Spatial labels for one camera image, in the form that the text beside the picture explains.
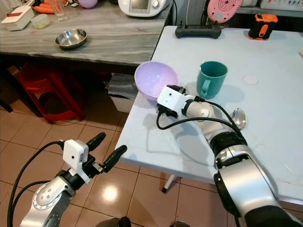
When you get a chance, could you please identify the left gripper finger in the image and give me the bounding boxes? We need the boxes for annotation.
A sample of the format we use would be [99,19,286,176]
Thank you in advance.
[86,132,107,148]
[104,145,128,173]

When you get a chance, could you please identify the purple plastic bowl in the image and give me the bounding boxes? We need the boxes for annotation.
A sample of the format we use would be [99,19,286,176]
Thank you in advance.
[134,61,178,105]

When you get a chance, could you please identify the teal plastic mug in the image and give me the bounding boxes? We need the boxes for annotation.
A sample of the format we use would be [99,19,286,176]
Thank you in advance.
[196,60,229,99]

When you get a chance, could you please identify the white storage bin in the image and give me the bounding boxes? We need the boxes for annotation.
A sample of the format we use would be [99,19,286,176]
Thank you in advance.
[106,73,139,114]

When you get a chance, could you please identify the dark left robot foot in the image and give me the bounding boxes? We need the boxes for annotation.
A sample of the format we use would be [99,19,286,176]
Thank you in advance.
[97,216,131,227]

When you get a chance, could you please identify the dark robot foot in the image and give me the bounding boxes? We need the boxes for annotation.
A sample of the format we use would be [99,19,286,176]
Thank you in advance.
[97,216,131,227]
[170,220,190,227]

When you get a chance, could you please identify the white table leg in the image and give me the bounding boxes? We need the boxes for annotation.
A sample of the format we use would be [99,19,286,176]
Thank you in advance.
[160,174,178,194]

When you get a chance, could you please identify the metal spoon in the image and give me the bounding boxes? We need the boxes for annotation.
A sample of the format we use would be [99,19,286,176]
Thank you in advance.
[231,107,248,131]

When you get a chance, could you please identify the red plastic stool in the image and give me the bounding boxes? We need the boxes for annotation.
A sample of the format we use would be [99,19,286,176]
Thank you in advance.
[15,63,77,125]

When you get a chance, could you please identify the small white round disc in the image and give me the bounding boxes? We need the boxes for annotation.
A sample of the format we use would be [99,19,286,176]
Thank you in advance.
[243,75,259,86]

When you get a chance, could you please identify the white kitchen appliance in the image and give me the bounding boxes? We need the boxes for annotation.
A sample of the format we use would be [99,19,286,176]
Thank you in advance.
[117,0,171,19]

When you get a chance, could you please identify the pink round board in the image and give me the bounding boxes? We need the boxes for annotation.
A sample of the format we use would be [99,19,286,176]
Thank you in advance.
[206,0,244,24]

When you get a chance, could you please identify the dark right robot foot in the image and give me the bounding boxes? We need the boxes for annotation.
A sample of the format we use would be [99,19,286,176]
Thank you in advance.
[170,220,190,227]

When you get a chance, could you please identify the stainless steel bowl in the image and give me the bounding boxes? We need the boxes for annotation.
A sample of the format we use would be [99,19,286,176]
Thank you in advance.
[54,29,89,51]

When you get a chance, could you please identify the orange and black device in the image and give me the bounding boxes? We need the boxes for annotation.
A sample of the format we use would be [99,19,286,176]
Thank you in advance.
[247,13,279,41]

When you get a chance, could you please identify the purple round object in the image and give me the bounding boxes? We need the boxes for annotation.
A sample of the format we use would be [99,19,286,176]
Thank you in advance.
[78,0,99,9]

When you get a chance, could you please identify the small translucent plastic container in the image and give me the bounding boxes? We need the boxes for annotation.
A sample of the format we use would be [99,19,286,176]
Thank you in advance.
[30,14,51,30]

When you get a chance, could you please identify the clear drinking glass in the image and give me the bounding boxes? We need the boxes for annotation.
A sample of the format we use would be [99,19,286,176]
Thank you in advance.
[48,0,67,22]

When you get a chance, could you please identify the orange carrots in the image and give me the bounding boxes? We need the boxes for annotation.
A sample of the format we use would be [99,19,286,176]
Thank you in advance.
[34,3,55,15]

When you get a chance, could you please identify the white box with red label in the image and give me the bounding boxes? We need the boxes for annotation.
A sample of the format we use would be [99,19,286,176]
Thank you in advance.
[0,5,35,32]

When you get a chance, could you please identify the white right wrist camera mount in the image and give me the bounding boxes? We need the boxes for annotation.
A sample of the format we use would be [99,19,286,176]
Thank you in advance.
[157,85,195,117]

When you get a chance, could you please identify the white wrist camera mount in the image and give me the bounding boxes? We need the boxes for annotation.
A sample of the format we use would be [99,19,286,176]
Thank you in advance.
[63,140,91,184]
[157,85,195,117]

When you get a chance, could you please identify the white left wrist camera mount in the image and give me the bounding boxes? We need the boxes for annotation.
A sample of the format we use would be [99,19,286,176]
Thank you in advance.
[63,140,91,184]

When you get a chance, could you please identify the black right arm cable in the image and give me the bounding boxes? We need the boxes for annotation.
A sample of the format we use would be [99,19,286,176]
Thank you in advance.
[156,99,249,140]

